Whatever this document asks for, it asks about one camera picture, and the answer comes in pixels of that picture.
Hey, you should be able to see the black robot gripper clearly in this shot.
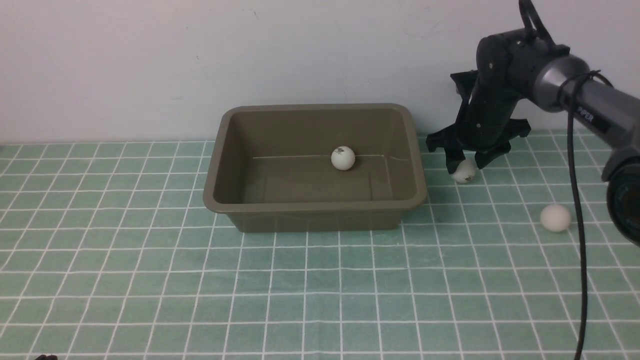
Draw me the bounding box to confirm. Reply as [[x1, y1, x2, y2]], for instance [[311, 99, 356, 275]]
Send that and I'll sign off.
[[426, 70, 531, 174]]

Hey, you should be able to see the white ping-pong ball with logo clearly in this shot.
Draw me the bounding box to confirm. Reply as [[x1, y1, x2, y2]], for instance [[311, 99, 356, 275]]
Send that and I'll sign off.
[[450, 159, 477, 184]]

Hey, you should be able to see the plain white ping-pong ball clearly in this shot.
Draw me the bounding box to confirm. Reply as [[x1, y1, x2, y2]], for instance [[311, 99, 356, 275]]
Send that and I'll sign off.
[[539, 203, 572, 233]]

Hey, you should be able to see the white ping-pong ball front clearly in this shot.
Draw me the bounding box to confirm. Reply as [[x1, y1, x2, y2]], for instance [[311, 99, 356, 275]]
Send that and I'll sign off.
[[330, 146, 356, 171]]

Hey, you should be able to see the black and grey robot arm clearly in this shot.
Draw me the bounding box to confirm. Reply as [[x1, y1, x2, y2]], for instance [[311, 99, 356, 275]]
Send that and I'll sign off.
[[426, 28, 640, 244]]

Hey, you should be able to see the olive green plastic bin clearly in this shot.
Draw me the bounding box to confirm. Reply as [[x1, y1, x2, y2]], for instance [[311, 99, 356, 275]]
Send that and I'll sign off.
[[202, 103, 427, 233]]

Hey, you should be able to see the green checkered tablecloth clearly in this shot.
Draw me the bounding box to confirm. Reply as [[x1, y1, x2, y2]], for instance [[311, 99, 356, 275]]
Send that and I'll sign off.
[[0, 128, 640, 360]]

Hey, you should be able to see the small black object at edge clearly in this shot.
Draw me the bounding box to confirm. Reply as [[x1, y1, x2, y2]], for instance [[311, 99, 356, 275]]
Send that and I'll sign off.
[[34, 354, 58, 360]]

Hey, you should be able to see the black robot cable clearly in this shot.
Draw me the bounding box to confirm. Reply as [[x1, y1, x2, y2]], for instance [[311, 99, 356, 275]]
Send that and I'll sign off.
[[518, 0, 615, 360]]

